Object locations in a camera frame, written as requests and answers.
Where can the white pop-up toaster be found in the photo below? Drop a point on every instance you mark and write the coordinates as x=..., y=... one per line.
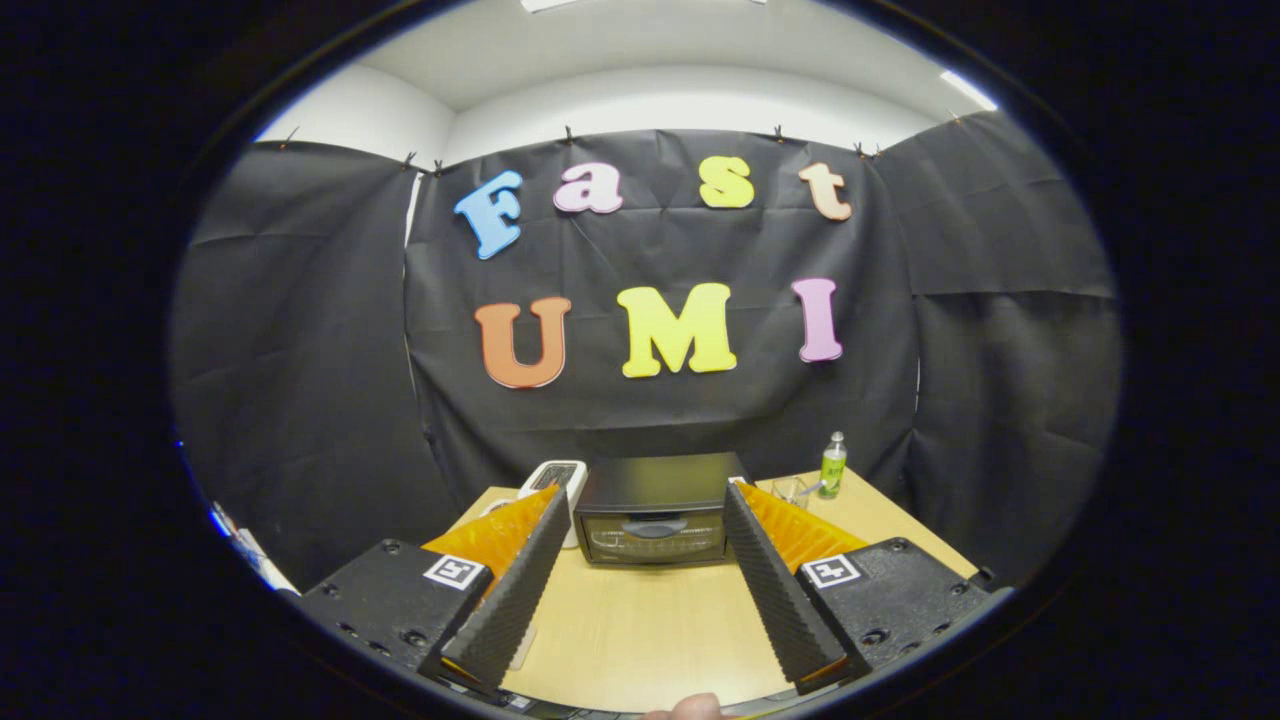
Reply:
x=567, y=475

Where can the long ceiling light panel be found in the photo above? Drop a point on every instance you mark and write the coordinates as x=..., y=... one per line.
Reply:
x=640, y=4

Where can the colourful printed papers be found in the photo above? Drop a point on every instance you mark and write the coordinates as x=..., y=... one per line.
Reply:
x=250, y=550

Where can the clear glass container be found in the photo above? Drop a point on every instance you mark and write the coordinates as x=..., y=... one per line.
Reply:
x=788, y=492

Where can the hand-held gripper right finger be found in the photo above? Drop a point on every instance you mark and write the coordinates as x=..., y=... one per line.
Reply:
x=775, y=600

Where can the green drink bottle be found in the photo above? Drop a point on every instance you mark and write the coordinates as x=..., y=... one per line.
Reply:
x=833, y=470

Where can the black toaster oven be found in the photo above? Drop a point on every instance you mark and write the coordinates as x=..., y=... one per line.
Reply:
x=660, y=480

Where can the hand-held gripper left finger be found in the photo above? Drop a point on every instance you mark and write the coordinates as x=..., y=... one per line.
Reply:
x=515, y=600

